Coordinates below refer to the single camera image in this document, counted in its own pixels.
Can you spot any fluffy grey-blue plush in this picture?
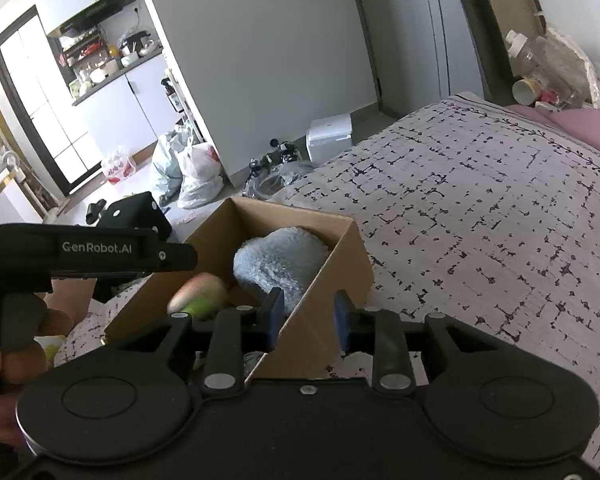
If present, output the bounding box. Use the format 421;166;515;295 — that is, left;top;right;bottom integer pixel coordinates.
233;226;330;316

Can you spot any plush burger toy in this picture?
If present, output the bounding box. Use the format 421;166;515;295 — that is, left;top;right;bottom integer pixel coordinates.
166;272;228;320

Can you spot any person's left hand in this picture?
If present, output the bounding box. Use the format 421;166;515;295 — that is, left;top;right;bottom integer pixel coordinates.
0;280;96;448

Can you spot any cardboard box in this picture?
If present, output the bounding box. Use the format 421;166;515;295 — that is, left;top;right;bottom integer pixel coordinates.
104;195;376;380

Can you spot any clear plastic bag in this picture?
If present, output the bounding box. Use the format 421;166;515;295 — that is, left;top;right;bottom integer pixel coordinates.
242;159;315;200

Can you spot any red white plastic bag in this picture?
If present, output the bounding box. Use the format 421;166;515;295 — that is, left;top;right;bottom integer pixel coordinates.
102;152;136;184

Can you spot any white storage box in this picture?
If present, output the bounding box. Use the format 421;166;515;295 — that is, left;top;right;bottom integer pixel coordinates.
306;114;353;165

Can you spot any grey blue plastic bag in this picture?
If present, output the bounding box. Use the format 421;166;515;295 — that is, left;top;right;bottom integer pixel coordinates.
151;129;192;207

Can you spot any grey patterned bed cover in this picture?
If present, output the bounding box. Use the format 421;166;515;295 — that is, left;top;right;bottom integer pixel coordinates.
54;90;600;476

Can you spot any paper cup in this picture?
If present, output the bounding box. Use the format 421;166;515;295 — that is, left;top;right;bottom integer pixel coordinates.
512;78;543;106

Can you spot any pink pillow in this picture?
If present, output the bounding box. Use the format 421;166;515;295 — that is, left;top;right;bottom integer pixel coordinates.
508;104;600;151

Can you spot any clear plastic bottle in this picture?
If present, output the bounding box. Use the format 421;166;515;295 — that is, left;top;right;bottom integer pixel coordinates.
505;29;574;108

